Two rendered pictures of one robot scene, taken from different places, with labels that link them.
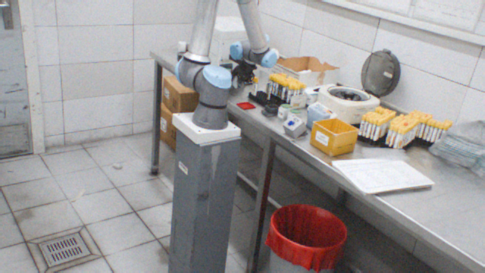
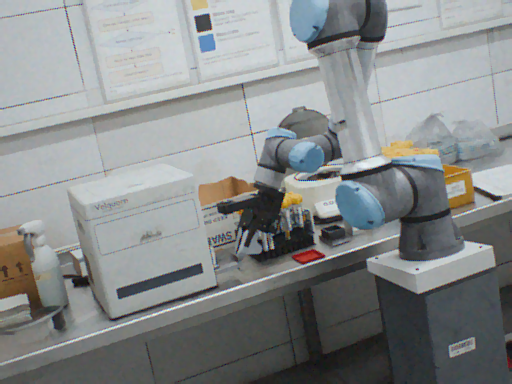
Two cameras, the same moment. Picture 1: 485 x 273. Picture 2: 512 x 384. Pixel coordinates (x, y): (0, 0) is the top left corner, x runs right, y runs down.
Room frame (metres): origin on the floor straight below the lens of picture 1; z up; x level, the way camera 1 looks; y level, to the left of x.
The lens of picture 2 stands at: (1.69, 1.77, 1.50)
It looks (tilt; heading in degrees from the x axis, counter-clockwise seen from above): 13 degrees down; 287
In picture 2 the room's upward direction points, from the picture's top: 11 degrees counter-clockwise
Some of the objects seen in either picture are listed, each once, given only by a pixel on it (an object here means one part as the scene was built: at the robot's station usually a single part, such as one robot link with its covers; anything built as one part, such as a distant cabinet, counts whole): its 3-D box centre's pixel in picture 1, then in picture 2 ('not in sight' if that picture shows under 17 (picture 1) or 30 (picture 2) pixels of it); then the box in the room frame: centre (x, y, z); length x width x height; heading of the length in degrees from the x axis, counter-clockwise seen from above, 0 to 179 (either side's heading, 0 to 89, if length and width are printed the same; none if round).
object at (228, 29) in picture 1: (227, 51); (144, 234); (2.53, 0.12, 1.03); 0.31 x 0.27 x 0.30; 38
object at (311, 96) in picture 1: (323, 94); not in sight; (2.32, -0.40, 0.92); 0.24 x 0.12 x 0.10; 128
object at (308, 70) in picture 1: (302, 76); (217, 213); (2.48, -0.30, 0.95); 0.29 x 0.25 x 0.15; 128
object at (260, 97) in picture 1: (265, 91); (278, 230); (2.24, -0.10, 0.93); 0.17 x 0.09 x 0.11; 37
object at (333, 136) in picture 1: (333, 136); (441, 188); (1.80, -0.38, 0.93); 0.13 x 0.13 x 0.10; 37
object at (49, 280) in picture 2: not in sight; (43, 265); (2.80, 0.20, 1.00); 0.09 x 0.08 x 0.24; 128
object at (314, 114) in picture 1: (317, 120); not in sight; (1.95, -0.33, 0.92); 0.10 x 0.07 x 0.10; 33
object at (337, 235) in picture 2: (272, 110); (333, 234); (2.09, -0.14, 0.89); 0.09 x 0.05 x 0.04; 125
